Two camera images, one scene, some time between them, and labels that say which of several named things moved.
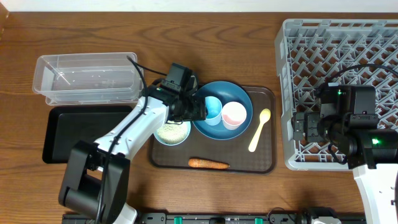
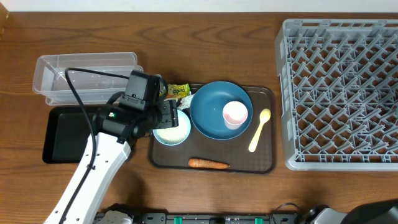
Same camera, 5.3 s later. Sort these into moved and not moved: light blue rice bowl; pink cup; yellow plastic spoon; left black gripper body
Moved: left black gripper body
Not moved: yellow plastic spoon; light blue rice bowl; pink cup
